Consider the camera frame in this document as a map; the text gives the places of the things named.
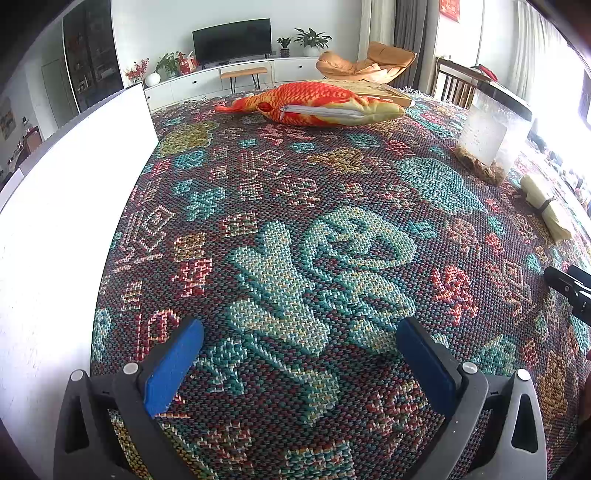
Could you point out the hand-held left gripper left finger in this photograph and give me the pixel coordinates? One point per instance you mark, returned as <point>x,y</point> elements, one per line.
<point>173,364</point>

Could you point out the white sheer curtain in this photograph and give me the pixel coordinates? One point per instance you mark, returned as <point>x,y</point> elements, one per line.
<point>540,46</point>

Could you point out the black glass cabinet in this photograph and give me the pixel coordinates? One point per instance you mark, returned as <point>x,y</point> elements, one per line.
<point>92,50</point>

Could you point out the red gift box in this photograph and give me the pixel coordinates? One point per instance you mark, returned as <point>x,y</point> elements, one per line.
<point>188,63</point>

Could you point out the colourful patterned woven blanket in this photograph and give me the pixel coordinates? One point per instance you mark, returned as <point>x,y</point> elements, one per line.
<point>323,258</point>

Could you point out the red wall hanging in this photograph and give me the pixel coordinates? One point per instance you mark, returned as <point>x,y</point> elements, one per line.
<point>450,8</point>

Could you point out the orange lounge chair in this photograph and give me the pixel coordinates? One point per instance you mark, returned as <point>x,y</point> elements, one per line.
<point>374,64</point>

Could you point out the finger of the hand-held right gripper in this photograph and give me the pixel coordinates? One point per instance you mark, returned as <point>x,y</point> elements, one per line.
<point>582,276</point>
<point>561,281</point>

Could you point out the white cardboard box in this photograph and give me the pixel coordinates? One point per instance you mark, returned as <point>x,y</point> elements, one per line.
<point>60,221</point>

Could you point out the large potted green plant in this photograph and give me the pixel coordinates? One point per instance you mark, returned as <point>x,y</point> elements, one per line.
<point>313,41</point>

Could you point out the beige cloth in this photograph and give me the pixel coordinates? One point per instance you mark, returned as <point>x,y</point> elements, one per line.
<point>547,207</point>

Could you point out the dark wooden chair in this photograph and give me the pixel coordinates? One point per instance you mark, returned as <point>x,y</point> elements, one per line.
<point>455,83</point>

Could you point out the flat cardboard box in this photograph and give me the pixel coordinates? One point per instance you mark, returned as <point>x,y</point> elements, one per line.
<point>397,97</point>

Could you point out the grey curtain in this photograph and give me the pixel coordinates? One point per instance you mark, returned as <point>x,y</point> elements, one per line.
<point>413,41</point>

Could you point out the black television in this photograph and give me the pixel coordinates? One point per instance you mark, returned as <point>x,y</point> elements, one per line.
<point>231,44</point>

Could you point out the orange fish plush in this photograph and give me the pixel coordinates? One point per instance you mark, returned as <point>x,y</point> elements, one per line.
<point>314,104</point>

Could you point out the red flower arrangement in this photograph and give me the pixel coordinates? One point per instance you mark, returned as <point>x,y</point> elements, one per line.
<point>137,74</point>

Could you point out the small potted plant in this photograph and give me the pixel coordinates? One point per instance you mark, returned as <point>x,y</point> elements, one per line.
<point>284,47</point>

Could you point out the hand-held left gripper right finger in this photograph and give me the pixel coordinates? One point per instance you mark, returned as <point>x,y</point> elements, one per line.
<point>425,364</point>

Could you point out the white standing air conditioner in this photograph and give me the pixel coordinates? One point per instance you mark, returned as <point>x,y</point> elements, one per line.
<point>376,23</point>

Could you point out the clear container with black lid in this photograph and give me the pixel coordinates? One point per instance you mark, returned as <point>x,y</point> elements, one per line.
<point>491,134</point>

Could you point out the framed wall picture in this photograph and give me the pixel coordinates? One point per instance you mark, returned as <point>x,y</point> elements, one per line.
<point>7,117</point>

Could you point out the bushy green potted plant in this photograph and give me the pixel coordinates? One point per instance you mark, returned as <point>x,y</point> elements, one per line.
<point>168,64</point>

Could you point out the red cloth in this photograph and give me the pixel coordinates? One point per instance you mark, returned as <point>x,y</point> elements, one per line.
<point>487,73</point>

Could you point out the white round vase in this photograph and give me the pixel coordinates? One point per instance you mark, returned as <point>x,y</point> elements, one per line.
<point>152,79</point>

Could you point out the wooden stool with black legs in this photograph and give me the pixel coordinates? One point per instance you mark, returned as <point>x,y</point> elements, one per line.
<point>242,72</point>

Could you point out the white television cabinet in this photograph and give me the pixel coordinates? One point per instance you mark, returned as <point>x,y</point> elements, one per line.
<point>291,69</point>

